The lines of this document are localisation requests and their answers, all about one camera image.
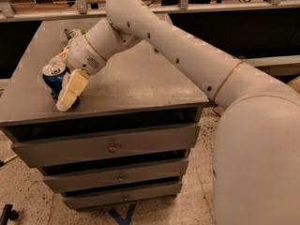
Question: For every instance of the grey drawer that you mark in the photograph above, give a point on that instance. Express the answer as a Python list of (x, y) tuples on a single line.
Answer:
[(124, 195), (114, 176), (116, 144)]

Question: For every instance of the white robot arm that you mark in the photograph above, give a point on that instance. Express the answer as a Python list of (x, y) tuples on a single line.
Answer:
[(256, 153)]

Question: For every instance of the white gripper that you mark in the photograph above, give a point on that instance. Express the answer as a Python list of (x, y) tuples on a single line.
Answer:
[(82, 56)]

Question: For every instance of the grey bottom drawer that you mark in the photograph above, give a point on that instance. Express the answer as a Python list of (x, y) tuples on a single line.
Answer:
[(124, 195)]

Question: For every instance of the green chip bag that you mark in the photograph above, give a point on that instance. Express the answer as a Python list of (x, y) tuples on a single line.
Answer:
[(73, 34)]

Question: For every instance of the black wheel base at left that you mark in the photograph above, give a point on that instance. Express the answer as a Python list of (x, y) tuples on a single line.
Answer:
[(8, 213)]

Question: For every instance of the grey drawer cabinet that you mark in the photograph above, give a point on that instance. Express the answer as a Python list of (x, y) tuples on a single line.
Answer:
[(138, 89)]

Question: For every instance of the grey top drawer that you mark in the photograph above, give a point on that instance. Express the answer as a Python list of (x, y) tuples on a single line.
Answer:
[(116, 144)]

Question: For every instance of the grey middle drawer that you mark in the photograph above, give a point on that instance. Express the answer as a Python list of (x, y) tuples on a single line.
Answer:
[(114, 176)]

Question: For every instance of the blue pepsi can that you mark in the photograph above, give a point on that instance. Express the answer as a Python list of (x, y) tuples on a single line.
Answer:
[(53, 75)]

